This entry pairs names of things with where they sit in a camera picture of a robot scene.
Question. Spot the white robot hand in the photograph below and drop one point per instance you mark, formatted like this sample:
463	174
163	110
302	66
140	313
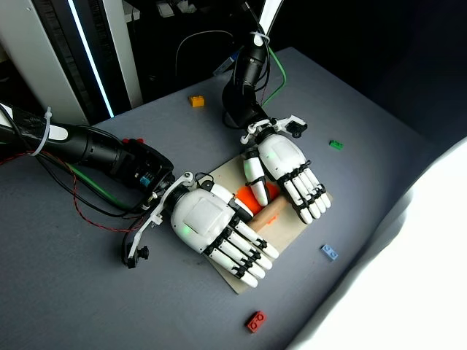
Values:
204	218
282	156

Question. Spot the wooden rolling pin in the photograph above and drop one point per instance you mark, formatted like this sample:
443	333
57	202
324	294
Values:
268	213

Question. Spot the orange play dough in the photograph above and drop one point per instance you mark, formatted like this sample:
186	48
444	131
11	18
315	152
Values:
246	197

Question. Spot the green toy brick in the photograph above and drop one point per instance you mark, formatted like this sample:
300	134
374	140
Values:
336	145

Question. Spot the light wooden board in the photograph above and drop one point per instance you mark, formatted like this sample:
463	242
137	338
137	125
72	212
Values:
288	233

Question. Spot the yellow toy brick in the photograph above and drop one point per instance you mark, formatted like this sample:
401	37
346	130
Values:
197	101

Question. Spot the light blue toy brick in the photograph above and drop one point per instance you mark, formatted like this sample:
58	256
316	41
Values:
329	252

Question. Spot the red toy brick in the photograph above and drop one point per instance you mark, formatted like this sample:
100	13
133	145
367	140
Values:
255	322

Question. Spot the grey table cloth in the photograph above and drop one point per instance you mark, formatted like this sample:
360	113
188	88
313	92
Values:
91	291

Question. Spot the white body column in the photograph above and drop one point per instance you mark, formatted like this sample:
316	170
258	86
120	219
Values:
124	54

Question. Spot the white light strip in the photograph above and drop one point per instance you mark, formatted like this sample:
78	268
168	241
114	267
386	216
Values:
92	62

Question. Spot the white side panel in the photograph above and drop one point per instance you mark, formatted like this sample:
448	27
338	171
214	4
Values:
36	54

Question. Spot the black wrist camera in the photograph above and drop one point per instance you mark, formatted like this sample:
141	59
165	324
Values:
132	257
296	128

